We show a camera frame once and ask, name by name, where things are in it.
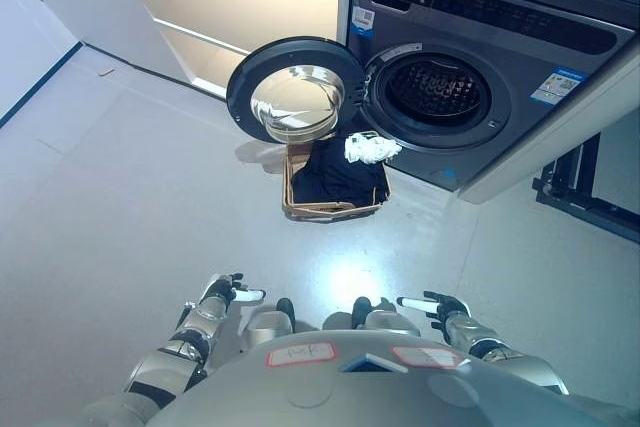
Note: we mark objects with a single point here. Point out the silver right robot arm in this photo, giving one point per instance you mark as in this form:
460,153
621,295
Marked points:
520,362

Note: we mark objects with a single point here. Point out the black clothes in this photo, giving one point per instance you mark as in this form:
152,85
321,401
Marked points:
335,177

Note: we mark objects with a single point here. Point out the round washing machine door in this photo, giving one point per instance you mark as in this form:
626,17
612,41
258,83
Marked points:
245,92

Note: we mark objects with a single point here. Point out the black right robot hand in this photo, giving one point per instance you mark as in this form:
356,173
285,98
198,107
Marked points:
450,309

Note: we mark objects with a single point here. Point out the brown woven laundry basket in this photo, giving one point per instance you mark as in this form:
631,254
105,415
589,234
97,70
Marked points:
295,209

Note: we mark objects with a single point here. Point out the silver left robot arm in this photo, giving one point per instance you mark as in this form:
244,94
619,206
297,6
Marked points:
160,367

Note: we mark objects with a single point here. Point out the white blue QR sticker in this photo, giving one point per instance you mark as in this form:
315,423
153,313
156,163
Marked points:
362,22

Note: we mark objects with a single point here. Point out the blue energy label sticker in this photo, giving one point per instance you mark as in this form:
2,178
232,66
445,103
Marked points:
559,84

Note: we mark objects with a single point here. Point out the black metal rack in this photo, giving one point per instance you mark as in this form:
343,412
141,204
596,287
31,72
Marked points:
570,187

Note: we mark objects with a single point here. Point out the silver left robot leg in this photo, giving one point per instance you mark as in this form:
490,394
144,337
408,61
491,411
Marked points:
267,327

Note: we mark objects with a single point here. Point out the black robot foot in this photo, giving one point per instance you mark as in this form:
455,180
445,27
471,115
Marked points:
361,309
286,309

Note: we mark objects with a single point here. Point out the red-bordered white label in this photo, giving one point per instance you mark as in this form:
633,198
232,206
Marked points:
300,354
425,357

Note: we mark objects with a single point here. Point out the silver robot torso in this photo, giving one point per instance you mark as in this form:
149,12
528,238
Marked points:
350,397

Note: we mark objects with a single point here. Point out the blue white card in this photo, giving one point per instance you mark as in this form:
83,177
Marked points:
370,363

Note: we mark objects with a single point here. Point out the black right robot foot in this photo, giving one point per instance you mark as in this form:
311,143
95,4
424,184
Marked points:
361,309

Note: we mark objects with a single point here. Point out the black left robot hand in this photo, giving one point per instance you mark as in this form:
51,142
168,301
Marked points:
224,292

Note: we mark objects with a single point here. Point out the white crumpled cloth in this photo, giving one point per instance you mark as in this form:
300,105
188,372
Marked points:
367,149

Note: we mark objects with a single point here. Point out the grey front-load washing machine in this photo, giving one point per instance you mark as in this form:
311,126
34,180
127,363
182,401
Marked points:
520,147

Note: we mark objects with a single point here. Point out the black left robot foot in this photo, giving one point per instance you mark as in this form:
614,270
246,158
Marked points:
286,309

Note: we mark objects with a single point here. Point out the silver right robot leg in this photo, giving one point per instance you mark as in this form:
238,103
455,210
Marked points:
390,323

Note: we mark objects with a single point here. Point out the silver robot leg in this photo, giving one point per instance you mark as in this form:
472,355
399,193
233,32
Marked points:
390,323
267,327

